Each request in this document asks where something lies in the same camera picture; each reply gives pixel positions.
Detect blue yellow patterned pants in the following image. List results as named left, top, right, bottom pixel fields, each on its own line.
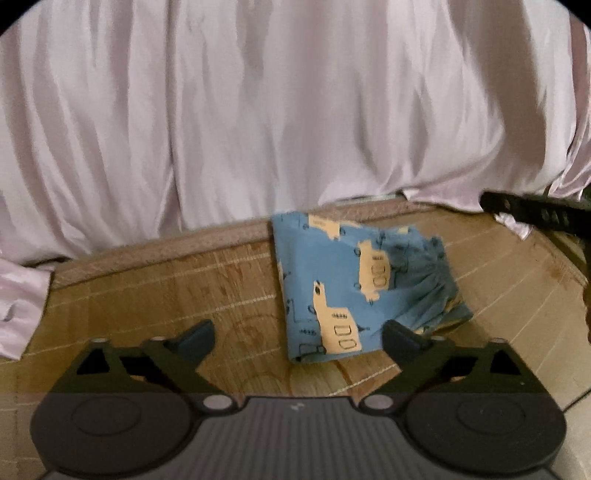
left=271, top=212, right=472, bottom=363

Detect woven bamboo sleeping mat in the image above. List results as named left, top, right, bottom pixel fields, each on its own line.
left=1, top=202, right=590, bottom=479

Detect pink satin bed sheet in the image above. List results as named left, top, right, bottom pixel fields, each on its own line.
left=1, top=1, right=590, bottom=360

